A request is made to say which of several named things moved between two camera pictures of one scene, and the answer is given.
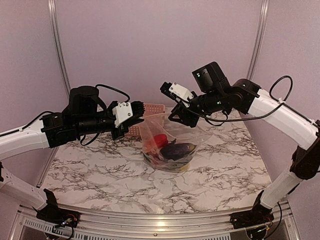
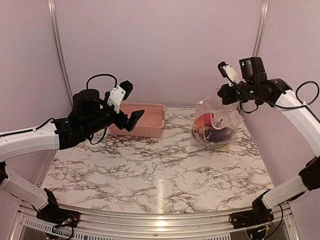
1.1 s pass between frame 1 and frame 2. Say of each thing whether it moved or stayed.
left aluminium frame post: stayed
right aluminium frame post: stayed
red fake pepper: moved
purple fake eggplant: moved
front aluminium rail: stayed
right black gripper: moved
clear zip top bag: moved
